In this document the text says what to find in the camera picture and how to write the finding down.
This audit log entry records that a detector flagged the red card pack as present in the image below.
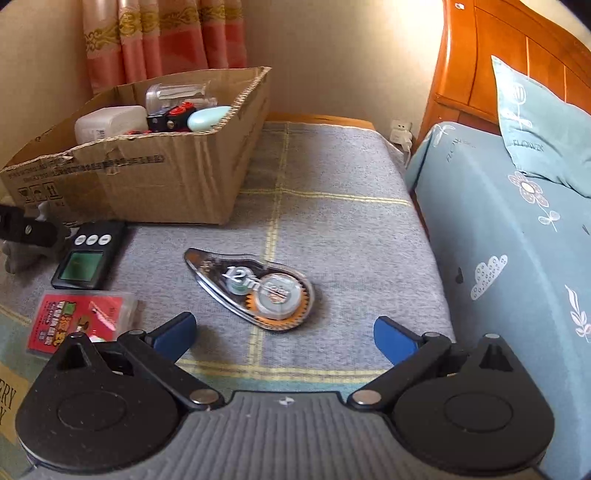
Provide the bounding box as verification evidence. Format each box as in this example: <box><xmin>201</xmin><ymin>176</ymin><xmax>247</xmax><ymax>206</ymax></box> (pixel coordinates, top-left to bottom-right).
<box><xmin>26</xmin><ymin>290</ymin><xmax>137</xmax><ymax>357</ymax></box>

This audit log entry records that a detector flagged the black blue toy robot block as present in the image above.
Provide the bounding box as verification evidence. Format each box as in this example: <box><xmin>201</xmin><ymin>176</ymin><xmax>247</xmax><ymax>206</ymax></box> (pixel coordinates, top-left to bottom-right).
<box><xmin>146</xmin><ymin>101</ymin><xmax>197</xmax><ymax>133</ymax></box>

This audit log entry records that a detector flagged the wooden bed headboard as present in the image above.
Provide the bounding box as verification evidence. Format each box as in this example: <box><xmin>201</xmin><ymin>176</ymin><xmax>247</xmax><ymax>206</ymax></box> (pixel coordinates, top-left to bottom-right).
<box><xmin>414</xmin><ymin>0</ymin><xmax>591</xmax><ymax>149</ymax></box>

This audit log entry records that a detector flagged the checkered table cloth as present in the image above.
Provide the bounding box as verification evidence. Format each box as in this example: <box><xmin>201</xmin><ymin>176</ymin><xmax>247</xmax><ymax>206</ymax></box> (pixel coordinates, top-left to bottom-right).
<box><xmin>0</xmin><ymin>120</ymin><xmax>456</xmax><ymax>480</ymax></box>

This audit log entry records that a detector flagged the light blue floral bedsheet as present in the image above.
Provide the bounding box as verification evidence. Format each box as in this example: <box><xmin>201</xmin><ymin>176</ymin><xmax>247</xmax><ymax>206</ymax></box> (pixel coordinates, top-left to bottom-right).
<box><xmin>406</xmin><ymin>122</ymin><xmax>591</xmax><ymax>479</ymax></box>

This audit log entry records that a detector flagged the light blue pillow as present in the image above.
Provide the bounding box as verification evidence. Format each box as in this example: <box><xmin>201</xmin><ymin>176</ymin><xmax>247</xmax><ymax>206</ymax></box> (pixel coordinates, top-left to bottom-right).
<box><xmin>491</xmin><ymin>56</ymin><xmax>591</xmax><ymax>197</ymax></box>

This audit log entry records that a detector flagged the red toy robot block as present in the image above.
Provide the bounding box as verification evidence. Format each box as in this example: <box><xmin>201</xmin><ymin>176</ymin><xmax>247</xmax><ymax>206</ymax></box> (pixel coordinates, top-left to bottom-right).
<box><xmin>123</xmin><ymin>130</ymin><xmax>153</xmax><ymax>136</ymax></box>

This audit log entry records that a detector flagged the open cardboard box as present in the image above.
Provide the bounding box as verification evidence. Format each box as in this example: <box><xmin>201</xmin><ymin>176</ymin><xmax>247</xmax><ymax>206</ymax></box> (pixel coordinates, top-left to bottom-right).
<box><xmin>1</xmin><ymin>66</ymin><xmax>271</xmax><ymax>225</ymax></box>

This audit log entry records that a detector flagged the mint green oval case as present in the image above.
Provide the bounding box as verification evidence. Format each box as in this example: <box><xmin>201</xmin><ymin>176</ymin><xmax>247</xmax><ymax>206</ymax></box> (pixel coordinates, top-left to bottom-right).
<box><xmin>186</xmin><ymin>106</ymin><xmax>230</xmax><ymax>132</ymax></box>

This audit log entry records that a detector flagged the clear plastic jar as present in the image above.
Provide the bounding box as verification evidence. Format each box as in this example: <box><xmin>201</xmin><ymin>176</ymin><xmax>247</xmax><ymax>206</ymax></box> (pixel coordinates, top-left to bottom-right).
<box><xmin>145</xmin><ymin>83</ymin><xmax>218</xmax><ymax>114</ymax></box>

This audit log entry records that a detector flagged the white wall charger plug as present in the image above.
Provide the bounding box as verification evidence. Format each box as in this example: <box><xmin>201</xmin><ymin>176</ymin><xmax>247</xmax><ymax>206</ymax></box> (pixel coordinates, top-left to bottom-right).
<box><xmin>389</xmin><ymin>120</ymin><xmax>413</xmax><ymax>153</ymax></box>

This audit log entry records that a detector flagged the pink patterned curtain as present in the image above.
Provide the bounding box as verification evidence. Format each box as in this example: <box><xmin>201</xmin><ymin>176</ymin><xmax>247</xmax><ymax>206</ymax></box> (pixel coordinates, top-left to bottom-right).
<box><xmin>81</xmin><ymin>0</ymin><xmax>247</xmax><ymax>94</ymax></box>

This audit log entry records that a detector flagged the black digital timer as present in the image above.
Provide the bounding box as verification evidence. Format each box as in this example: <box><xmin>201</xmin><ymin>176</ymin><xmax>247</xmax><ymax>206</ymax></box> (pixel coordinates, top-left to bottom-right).
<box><xmin>51</xmin><ymin>220</ymin><xmax>127</xmax><ymax>290</ymax></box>

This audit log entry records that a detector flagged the white frosted plastic jar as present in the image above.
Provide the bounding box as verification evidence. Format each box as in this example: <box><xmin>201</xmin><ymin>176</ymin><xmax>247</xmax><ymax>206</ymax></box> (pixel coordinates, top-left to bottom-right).
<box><xmin>74</xmin><ymin>105</ymin><xmax>148</xmax><ymax>145</ymax></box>

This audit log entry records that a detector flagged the clear correction tape dispenser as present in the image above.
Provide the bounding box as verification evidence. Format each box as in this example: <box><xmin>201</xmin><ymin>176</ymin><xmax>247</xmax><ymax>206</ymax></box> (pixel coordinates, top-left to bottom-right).
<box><xmin>183</xmin><ymin>248</ymin><xmax>315</xmax><ymax>332</ymax></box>

